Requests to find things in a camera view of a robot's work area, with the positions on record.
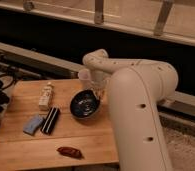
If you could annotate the small white bottle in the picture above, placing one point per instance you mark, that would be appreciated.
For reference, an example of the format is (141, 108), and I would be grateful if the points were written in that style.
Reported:
(46, 96)

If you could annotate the black striped box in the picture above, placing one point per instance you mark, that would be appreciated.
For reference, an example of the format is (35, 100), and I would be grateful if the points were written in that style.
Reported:
(50, 121)

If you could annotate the dark ceramic bowl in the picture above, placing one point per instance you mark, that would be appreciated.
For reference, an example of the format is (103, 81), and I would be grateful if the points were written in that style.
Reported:
(84, 104)

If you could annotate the blue sponge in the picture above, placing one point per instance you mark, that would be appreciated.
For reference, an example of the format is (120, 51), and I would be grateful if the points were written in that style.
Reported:
(33, 124)

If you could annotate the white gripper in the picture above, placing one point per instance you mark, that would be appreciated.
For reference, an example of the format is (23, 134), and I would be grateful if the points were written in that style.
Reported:
(98, 81)

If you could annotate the metal railing frame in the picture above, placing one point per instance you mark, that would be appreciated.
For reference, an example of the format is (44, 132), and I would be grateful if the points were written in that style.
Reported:
(171, 20)

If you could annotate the translucent plastic cup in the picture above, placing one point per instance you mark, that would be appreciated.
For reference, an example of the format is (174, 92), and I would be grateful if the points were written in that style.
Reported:
(85, 78)

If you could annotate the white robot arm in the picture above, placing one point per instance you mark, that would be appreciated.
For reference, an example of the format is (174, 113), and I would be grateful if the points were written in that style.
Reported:
(134, 89)

